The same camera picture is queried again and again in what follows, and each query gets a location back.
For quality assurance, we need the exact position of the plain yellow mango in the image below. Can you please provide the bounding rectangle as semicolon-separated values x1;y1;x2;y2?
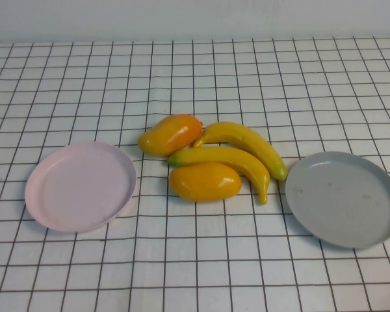
168;161;243;203

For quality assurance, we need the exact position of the pink round plate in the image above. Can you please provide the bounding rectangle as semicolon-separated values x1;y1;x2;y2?
24;141;138;233

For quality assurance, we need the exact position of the white grid tablecloth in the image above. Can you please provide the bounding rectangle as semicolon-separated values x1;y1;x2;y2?
0;35;390;312

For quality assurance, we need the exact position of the yellow banana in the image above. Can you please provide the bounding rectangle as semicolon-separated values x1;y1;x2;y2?
193;121;289;181
167;146;272;205

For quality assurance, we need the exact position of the mango with orange blush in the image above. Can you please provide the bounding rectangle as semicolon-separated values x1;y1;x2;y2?
137;113;203;158

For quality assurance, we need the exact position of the grey round plate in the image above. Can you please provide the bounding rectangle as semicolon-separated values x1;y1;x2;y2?
284;151;390;250

